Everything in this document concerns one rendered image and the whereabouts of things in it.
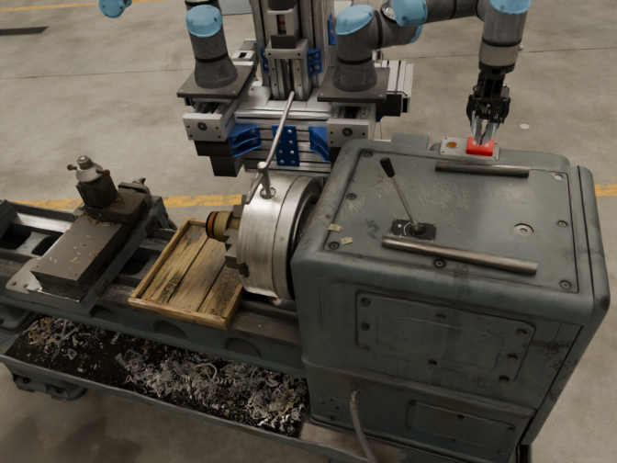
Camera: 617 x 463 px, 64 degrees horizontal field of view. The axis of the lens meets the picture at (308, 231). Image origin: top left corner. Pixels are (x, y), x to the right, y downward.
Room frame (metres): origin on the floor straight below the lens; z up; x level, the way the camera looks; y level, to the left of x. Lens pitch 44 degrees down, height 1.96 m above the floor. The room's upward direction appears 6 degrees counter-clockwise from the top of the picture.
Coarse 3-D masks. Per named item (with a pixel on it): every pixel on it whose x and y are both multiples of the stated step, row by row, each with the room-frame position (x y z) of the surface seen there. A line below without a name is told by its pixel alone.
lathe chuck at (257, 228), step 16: (272, 176) 0.96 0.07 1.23; (288, 176) 0.97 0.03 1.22; (256, 192) 0.90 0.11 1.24; (256, 208) 0.86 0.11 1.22; (272, 208) 0.85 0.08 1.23; (240, 224) 0.84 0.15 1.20; (256, 224) 0.83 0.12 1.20; (272, 224) 0.82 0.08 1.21; (240, 240) 0.81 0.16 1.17; (256, 240) 0.80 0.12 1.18; (272, 240) 0.79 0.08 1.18; (240, 256) 0.79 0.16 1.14; (256, 256) 0.78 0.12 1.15; (272, 256) 0.77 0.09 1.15; (256, 272) 0.77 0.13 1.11; (272, 272) 0.76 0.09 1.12; (256, 288) 0.78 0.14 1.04; (272, 288) 0.76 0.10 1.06
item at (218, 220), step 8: (208, 216) 0.98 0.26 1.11; (216, 216) 0.98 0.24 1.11; (224, 216) 0.96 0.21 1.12; (232, 216) 0.97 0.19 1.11; (208, 224) 0.96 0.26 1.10; (216, 224) 0.95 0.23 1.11; (224, 224) 0.94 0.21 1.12; (232, 224) 0.94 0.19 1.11; (208, 232) 0.95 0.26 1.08; (216, 232) 0.94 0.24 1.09; (224, 232) 0.92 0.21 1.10
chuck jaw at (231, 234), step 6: (228, 234) 0.91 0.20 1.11; (234, 234) 0.91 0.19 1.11; (228, 240) 0.88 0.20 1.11; (234, 240) 0.88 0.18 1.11; (228, 246) 0.87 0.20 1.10; (234, 246) 0.86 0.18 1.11; (228, 252) 0.84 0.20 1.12; (234, 252) 0.83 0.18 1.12; (228, 258) 0.82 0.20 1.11; (234, 258) 0.81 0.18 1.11; (228, 264) 0.82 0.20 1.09; (234, 264) 0.81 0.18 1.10; (240, 264) 0.79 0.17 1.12; (240, 270) 0.79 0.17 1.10; (246, 270) 0.79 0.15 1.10; (246, 276) 0.78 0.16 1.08
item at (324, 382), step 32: (320, 384) 0.67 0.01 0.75; (384, 384) 0.60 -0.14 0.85; (416, 384) 0.58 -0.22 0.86; (320, 416) 0.67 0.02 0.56; (384, 416) 0.61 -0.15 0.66; (416, 416) 0.57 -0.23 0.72; (448, 416) 0.54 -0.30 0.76; (480, 416) 0.52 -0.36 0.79; (512, 416) 0.50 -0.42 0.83; (544, 416) 0.48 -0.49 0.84; (448, 448) 0.54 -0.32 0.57; (480, 448) 0.51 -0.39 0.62; (512, 448) 0.49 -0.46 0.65
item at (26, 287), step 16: (160, 208) 1.30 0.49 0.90; (144, 224) 1.21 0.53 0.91; (128, 240) 1.13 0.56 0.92; (112, 256) 1.06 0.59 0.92; (128, 256) 1.10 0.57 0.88; (96, 272) 1.00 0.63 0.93; (112, 272) 1.03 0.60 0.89; (16, 288) 0.99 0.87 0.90; (32, 288) 0.96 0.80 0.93; (48, 288) 0.96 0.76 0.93; (64, 288) 0.95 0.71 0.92; (96, 288) 0.96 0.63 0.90; (48, 304) 0.95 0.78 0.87; (64, 304) 0.92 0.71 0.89; (80, 304) 0.90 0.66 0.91
